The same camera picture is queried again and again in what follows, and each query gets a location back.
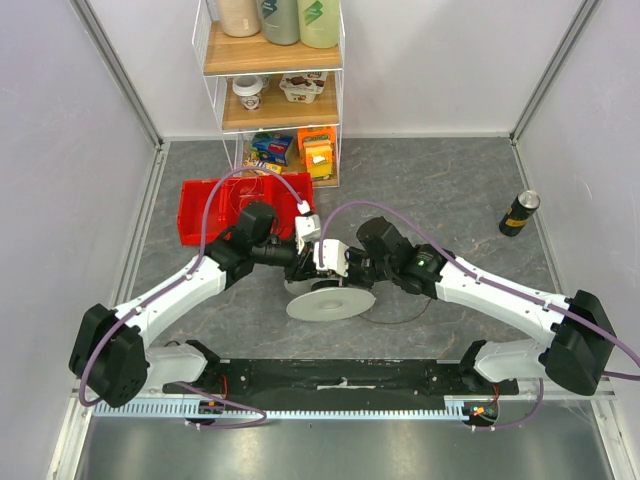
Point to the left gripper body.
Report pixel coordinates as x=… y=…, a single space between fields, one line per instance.
x=293 y=272

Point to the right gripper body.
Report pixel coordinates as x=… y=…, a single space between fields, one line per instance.
x=353 y=268

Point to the white perforated spool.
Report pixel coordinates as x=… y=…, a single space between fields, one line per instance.
x=327 y=300

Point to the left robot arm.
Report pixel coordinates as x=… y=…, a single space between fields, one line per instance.
x=111 y=355

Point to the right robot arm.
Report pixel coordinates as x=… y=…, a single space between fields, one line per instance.
x=568 y=338

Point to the red compartment bin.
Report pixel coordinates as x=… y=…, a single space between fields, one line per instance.
x=232 y=197

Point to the yellow candy pack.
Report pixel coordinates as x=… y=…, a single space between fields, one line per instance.
x=259 y=166

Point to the orange yellow sponge box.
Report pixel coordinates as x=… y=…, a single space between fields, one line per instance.
x=317 y=148

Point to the blue green sponge pack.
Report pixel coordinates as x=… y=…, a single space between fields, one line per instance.
x=274 y=148

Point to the black yellow can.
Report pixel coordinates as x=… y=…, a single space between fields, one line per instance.
x=525 y=204

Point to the white pudding cup pack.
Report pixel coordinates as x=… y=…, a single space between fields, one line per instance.
x=303 y=87

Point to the white paper cup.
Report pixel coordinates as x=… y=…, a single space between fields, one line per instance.
x=248 y=89

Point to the light green bottle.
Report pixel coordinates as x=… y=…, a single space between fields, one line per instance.
x=319 y=23

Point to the grey green bottle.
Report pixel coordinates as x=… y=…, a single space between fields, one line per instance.
x=279 y=20

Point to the beige bottle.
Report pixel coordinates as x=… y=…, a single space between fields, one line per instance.
x=239 y=18

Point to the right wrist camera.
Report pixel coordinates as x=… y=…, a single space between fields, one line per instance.
x=330 y=256

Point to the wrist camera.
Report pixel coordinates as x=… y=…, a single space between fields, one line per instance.
x=330 y=256
x=307 y=230

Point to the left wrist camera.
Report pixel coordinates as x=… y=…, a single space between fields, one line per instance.
x=307 y=230

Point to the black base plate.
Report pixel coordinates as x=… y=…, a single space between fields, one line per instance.
x=344 y=385

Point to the white wire wooden shelf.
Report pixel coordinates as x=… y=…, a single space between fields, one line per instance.
x=223 y=58

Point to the grey cable duct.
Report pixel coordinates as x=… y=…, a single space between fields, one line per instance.
x=200 y=409

